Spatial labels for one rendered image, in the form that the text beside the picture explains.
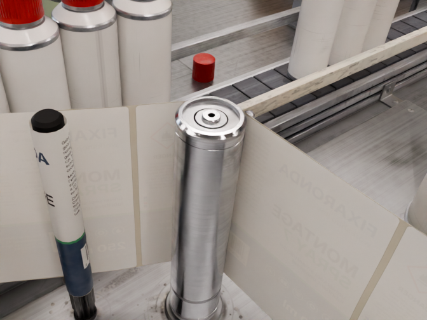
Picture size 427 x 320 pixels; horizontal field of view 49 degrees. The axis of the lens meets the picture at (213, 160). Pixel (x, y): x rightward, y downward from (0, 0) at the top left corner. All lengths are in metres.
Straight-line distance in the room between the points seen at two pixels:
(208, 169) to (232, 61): 0.54
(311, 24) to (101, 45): 0.30
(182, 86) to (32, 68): 0.36
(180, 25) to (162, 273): 0.56
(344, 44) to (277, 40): 0.21
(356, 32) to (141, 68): 0.34
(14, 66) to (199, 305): 0.22
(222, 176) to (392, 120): 0.40
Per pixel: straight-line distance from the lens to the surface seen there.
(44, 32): 0.38
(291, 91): 0.57
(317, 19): 0.61
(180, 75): 0.73
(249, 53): 0.81
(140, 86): 0.44
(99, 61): 0.41
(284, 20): 0.63
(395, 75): 0.77
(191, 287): 0.33
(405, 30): 0.87
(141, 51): 0.42
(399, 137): 0.60
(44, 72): 0.39
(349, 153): 0.55
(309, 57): 0.63
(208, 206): 0.27
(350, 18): 0.66
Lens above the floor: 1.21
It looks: 41 degrees down
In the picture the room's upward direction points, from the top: 6 degrees clockwise
